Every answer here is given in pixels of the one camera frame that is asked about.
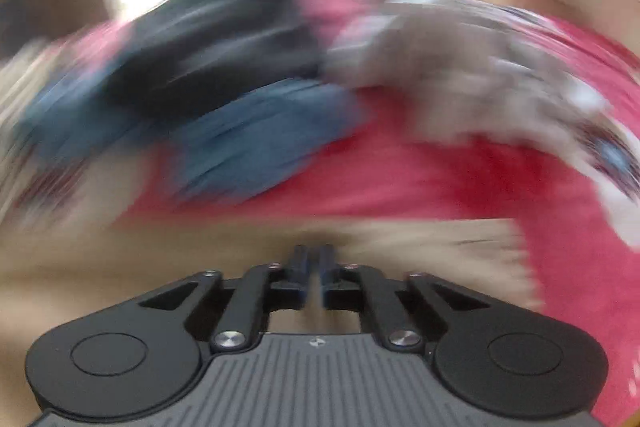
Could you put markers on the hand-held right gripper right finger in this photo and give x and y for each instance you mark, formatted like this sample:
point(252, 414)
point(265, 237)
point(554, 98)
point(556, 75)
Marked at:
point(325, 277)

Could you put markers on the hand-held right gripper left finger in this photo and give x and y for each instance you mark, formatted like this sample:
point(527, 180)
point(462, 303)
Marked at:
point(303, 277)

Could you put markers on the beige pants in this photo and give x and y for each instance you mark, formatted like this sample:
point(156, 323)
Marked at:
point(150, 252)

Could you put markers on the crumpled blue garment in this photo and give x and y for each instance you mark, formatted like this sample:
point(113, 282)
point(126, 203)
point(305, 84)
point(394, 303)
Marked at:
point(260, 142)

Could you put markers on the pink floral blanket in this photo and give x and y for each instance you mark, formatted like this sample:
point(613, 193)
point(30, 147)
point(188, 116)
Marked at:
point(450, 187)

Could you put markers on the crumpled grey white garment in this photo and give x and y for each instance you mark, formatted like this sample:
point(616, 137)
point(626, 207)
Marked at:
point(450, 67)

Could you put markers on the crumpled dark garment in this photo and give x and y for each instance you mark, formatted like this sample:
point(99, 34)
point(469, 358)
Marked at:
point(210, 42)

